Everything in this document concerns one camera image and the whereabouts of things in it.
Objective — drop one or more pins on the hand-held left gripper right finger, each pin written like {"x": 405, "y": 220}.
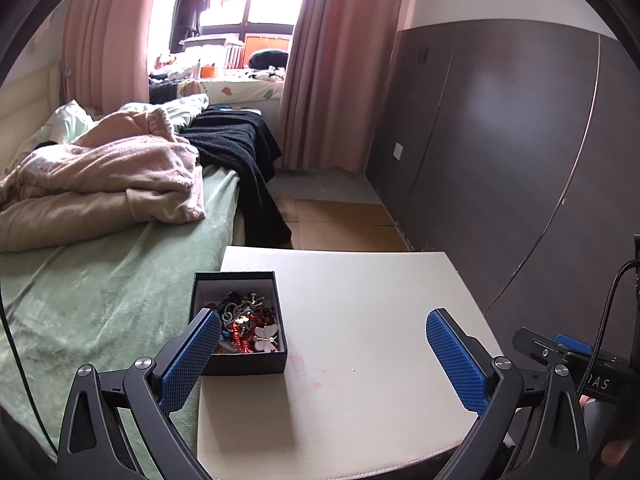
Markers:
{"x": 455, "y": 360}

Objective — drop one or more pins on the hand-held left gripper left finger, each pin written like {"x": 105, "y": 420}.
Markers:
{"x": 192, "y": 360}

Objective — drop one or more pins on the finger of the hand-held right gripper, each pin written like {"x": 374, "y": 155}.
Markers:
{"x": 572, "y": 344}
{"x": 535, "y": 345}

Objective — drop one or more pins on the black jewelry box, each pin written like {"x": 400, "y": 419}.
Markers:
{"x": 245, "y": 362}

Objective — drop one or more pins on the pile of mixed jewelry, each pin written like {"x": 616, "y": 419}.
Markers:
{"x": 245, "y": 320}

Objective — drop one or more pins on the person's right hand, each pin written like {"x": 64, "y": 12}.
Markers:
{"x": 616, "y": 452}

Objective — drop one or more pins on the green bed sheet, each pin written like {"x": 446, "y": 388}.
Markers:
{"x": 125, "y": 285}

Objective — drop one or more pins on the brown cardboard sheet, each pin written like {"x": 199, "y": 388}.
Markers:
{"x": 340, "y": 220}

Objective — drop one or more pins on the pink fleece blanket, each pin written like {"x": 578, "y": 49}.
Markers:
{"x": 100, "y": 175}

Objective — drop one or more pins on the black knitted cloth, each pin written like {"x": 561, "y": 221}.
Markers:
{"x": 235, "y": 150}

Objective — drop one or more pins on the light green patterned duvet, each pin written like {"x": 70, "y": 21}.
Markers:
{"x": 175, "y": 110}

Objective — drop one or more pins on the white leaf-patterned cloth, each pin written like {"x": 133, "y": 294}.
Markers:
{"x": 240, "y": 91}

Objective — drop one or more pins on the orange box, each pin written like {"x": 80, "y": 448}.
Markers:
{"x": 211, "y": 71}

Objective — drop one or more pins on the cream padded headboard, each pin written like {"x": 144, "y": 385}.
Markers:
{"x": 25, "y": 120}

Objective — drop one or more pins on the black round cushion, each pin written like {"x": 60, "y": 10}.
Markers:
{"x": 270, "y": 57}

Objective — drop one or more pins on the pink curtain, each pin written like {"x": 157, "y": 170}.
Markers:
{"x": 110, "y": 35}
{"x": 340, "y": 60}

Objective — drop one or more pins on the dark hanging clothes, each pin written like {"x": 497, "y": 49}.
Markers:
{"x": 190, "y": 5}

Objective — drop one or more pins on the white wall socket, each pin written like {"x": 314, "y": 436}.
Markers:
{"x": 398, "y": 151}

